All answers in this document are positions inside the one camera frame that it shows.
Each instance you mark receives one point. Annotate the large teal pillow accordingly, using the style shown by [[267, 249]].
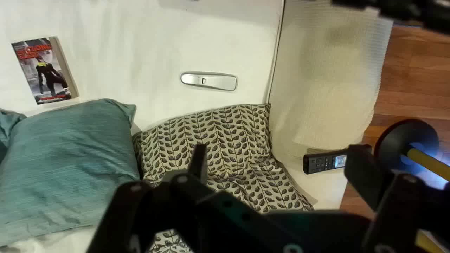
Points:
[[65, 163]]

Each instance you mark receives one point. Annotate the white sofa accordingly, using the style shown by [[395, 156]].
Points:
[[131, 37]]

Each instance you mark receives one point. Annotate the black remote control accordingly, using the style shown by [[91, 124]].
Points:
[[324, 162]]

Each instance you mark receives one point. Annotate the grey silver remote control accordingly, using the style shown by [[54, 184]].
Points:
[[208, 80]]

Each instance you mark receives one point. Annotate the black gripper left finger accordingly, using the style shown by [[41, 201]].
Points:
[[141, 219]]

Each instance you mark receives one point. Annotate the red and black book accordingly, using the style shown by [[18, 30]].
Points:
[[44, 70]]

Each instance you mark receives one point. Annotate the beige grid-pattern cloth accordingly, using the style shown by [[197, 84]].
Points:
[[324, 70]]

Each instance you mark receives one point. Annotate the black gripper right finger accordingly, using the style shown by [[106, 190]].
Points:
[[402, 215]]

